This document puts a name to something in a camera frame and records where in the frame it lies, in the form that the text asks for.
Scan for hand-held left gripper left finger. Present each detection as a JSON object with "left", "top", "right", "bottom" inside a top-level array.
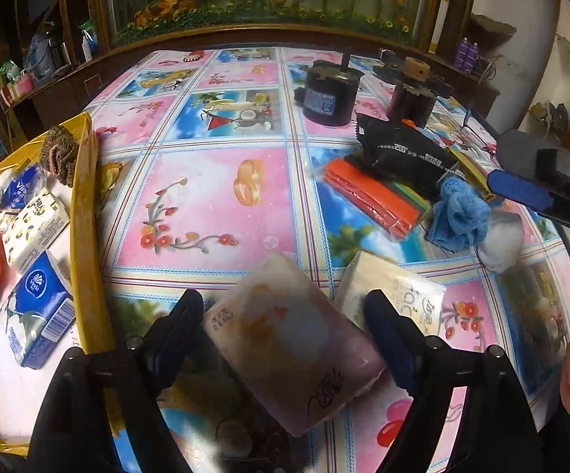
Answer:
[{"left": 24, "top": 288, "right": 207, "bottom": 473}]

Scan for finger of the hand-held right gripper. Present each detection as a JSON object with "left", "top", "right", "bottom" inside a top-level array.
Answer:
[
  {"left": 486, "top": 170, "right": 570, "bottom": 252},
  {"left": 496, "top": 129, "right": 570, "bottom": 185}
]

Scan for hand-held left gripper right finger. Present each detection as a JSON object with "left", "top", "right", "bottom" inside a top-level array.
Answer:
[{"left": 364, "top": 290, "right": 544, "bottom": 473}]

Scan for cream tissue pack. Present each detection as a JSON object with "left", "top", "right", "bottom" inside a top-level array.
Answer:
[{"left": 334, "top": 250, "right": 447, "bottom": 336}]

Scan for white cotton wad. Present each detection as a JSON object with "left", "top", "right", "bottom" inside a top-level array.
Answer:
[{"left": 477, "top": 209, "right": 524, "bottom": 274}]

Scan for blue knit cloth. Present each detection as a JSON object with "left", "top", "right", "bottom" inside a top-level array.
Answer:
[{"left": 425, "top": 177, "right": 492, "bottom": 250}]

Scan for pink tissue pack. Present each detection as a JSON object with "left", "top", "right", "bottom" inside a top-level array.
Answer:
[{"left": 202, "top": 250, "right": 389, "bottom": 437}]

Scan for black foil packet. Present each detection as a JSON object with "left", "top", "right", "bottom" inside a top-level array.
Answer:
[{"left": 354, "top": 112, "right": 468, "bottom": 193}]

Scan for yellow tray box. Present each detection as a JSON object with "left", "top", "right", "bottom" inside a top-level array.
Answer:
[{"left": 0, "top": 111, "right": 99, "bottom": 456}]

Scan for multicolour sponge pack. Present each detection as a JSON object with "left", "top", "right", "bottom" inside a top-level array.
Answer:
[{"left": 321, "top": 145, "right": 492, "bottom": 243}]

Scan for dark wooden cabinet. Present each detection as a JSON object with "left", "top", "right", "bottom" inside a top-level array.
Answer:
[{"left": 427, "top": 34, "right": 502, "bottom": 124}]

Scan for black motor with wooden block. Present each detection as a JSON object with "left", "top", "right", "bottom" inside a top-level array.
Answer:
[{"left": 386, "top": 56, "right": 455, "bottom": 129}]

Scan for fruit print tablecloth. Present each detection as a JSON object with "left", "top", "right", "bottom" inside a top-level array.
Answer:
[{"left": 75, "top": 44, "right": 570, "bottom": 473}]

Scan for large blue tissue pack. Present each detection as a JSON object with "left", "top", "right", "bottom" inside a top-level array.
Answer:
[{"left": 0, "top": 249, "right": 78, "bottom": 370}]

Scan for lemon print tissue pack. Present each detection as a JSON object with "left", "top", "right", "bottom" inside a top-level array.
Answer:
[{"left": 2, "top": 187, "right": 71, "bottom": 277}]

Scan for black motor with blue label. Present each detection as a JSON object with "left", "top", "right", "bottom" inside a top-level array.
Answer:
[{"left": 295, "top": 49, "right": 364, "bottom": 126}]

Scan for small blue tissue pack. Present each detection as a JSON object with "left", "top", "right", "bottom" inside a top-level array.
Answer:
[{"left": 0, "top": 165, "right": 49, "bottom": 212}]

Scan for brown knitted scrubber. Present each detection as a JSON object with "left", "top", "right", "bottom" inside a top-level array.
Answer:
[{"left": 40, "top": 125, "right": 89, "bottom": 188}]

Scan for red striped box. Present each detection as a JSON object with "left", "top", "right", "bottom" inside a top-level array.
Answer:
[{"left": 0, "top": 71, "right": 37, "bottom": 106}]

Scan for white spray bottle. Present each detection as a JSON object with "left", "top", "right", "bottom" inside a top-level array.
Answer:
[{"left": 79, "top": 22, "right": 99, "bottom": 62}]

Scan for purple frame eyeglasses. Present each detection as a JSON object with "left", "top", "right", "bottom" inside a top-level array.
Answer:
[{"left": 442, "top": 103, "right": 499, "bottom": 158}]

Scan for white yellow striped post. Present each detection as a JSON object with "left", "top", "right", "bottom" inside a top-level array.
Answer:
[{"left": 430, "top": 0, "right": 458, "bottom": 55}]

